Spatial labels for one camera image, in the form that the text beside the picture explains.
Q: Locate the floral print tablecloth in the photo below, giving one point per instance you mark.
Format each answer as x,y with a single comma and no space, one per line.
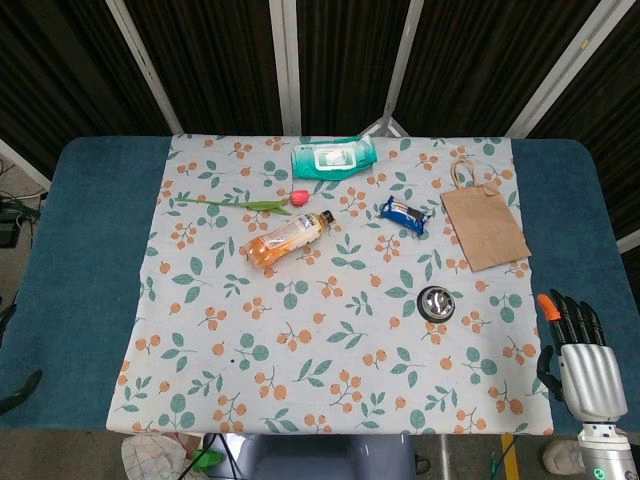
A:
320,310

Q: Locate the blue table cover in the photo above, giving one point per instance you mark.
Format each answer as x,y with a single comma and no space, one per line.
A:
75,280

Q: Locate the white checked cloth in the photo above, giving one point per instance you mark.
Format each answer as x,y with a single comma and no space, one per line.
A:
152,457

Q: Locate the artificial pink rose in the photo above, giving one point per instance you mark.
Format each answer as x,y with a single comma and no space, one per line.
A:
250,204

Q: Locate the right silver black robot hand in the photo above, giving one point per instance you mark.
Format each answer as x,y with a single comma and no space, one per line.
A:
590,372

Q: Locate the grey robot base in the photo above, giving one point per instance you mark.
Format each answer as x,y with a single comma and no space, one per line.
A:
320,457

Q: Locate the brown paper gift bag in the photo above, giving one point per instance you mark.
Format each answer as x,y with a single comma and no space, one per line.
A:
482,220

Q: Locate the teal wet wipes pack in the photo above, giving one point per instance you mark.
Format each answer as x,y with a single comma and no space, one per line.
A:
332,158

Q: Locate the blue cookie snack pack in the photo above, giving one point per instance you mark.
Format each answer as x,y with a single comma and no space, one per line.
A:
405,214

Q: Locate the white frame folding screen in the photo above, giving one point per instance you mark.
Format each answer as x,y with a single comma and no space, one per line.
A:
300,60

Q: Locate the orange drink plastic bottle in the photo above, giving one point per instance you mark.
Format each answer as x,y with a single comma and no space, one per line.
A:
287,239

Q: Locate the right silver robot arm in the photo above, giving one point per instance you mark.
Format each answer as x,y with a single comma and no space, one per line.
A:
606,450

